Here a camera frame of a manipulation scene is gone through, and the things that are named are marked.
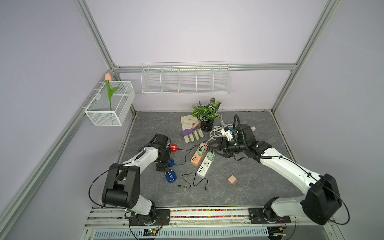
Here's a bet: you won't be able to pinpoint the blue electric shaver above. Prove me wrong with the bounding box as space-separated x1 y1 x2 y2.
165 170 177 183
168 159 175 168

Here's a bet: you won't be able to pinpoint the green USB charger cube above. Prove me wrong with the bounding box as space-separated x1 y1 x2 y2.
198 146 206 157

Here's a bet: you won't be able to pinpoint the black USB cable spare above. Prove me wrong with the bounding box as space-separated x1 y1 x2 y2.
174 145 208 166

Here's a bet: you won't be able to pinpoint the pink charger cube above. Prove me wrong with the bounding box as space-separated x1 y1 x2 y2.
228 175 239 186

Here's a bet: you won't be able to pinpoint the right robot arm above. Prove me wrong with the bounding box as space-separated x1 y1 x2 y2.
207 115 345 225

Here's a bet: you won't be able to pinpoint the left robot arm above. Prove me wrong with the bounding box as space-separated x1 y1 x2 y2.
102 135 171 217

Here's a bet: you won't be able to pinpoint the white power strip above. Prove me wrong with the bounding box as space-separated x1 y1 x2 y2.
197 152 213 178

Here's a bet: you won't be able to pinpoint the orange power strip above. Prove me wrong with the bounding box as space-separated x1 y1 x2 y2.
191 143 209 167

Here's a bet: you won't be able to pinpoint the potted green plant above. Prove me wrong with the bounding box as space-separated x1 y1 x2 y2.
192 97 223 132

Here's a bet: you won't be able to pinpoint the purple pink garden trowel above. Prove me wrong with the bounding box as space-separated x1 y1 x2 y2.
181 121 200 136

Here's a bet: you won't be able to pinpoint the white gardening glove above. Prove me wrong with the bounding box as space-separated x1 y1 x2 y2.
179 115 205 144

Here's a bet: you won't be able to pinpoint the artificial pink tulip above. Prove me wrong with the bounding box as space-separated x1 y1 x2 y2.
105 73 119 111

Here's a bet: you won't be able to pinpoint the white coiled power cords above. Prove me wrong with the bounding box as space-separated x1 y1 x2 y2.
205 113 256 151

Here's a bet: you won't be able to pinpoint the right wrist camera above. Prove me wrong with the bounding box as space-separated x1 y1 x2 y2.
220 127 234 142

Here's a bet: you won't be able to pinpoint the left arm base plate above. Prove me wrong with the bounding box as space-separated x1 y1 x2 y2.
129 209 171 226

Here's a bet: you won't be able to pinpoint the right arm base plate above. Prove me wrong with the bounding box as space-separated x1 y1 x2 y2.
249 208 291 224

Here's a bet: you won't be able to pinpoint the white wire wall shelf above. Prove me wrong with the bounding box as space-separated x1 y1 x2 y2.
141 62 232 95

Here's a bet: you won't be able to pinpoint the white mesh wall basket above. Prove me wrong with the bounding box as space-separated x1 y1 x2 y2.
85 81 136 127

